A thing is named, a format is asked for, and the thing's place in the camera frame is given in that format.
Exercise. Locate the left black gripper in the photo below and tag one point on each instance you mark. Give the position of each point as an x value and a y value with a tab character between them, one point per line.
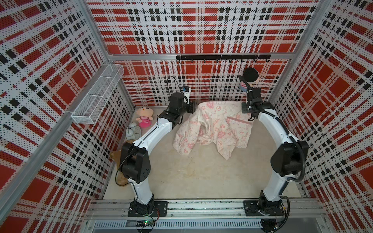
192	108

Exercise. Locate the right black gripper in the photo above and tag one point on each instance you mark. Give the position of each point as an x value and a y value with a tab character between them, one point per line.
244	108

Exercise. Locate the cream pink printed jacket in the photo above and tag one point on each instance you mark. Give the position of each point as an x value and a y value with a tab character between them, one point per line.
221	123

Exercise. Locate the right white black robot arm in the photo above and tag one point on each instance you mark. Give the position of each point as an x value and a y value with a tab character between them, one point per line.
288	162

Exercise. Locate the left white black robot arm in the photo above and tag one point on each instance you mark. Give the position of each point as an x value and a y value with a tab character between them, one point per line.
135	162

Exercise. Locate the black-haired hanging doll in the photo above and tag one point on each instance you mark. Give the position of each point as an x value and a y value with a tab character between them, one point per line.
250	75

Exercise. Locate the pink pig plush doll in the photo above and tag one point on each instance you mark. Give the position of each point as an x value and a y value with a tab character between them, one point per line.
145	117

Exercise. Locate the white alarm clock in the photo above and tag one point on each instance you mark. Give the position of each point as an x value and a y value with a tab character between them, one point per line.
133	131

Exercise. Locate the brown teddy bear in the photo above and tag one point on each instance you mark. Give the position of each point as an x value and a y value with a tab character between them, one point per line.
117	175

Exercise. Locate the green circuit board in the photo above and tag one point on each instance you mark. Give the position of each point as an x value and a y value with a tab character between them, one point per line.
139	223

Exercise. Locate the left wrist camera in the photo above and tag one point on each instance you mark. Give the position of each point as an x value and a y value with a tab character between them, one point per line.
186	91

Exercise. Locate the black hook rail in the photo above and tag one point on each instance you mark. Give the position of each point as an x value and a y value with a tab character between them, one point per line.
223	57

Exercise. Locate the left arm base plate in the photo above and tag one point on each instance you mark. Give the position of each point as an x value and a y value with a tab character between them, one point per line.
153	208

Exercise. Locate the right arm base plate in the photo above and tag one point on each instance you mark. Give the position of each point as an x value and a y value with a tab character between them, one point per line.
263	208

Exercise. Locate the aluminium front rail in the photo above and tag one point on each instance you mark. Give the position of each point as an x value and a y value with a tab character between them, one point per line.
208	216

